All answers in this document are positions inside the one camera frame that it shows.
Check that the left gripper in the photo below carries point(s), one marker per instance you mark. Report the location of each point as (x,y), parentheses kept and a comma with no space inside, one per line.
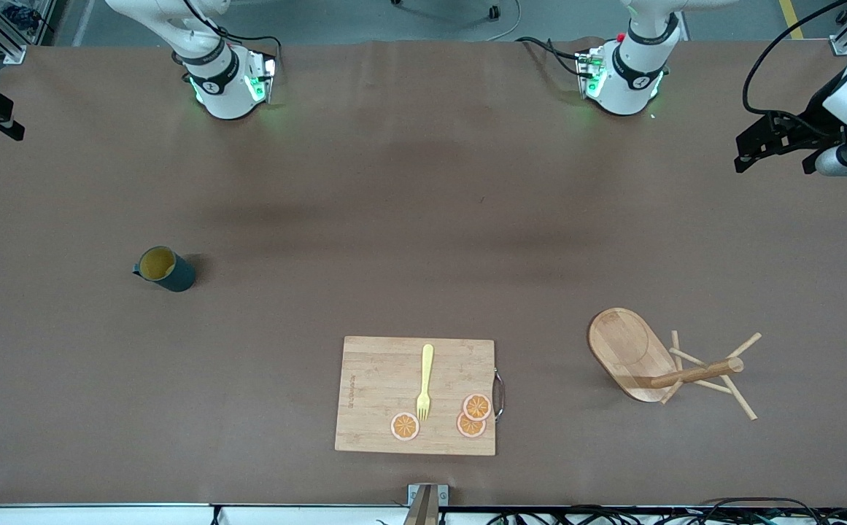
(813,124)

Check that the dark teal cup yellow inside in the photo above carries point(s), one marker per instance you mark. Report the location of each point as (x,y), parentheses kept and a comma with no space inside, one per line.
(175,273)

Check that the wooden mug tree rack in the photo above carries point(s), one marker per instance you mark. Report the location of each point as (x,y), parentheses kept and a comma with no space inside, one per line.
(624,350)

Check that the chair base with caster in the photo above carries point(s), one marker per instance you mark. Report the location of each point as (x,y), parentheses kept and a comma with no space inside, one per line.
(494,12)

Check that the orange slice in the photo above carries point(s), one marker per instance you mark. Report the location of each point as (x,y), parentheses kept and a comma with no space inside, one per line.
(467,429)
(477,406)
(405,426)

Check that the yellow plastic fork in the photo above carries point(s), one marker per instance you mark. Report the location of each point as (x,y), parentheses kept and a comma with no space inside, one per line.
(427,364)

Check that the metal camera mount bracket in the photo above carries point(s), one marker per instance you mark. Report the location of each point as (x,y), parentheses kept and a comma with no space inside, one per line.
(423,503)

